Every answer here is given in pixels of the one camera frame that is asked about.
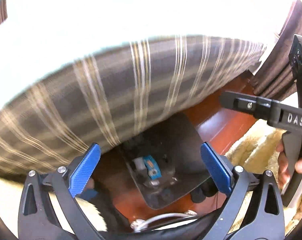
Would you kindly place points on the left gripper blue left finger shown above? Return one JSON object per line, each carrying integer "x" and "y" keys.
{"x": 81, "y": 169}

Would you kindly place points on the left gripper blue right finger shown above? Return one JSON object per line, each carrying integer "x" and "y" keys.
{"x": 218, "y": 168}

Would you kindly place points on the black trash bag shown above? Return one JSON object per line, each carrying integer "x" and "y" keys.
{"x": 150, "y": 172}

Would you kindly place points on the right hand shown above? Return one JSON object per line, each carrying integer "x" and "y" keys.
{"x": 283, "y": 173}

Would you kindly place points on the yellow fluffy rug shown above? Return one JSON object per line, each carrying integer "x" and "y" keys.
{"x": 256, "y": 151}

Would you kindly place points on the dark brown curtain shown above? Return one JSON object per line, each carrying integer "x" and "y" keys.
{"x": 274, "y": 80}

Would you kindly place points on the light blue sun-print blanket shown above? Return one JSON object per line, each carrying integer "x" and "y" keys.
{"x": 41, "y": 36}

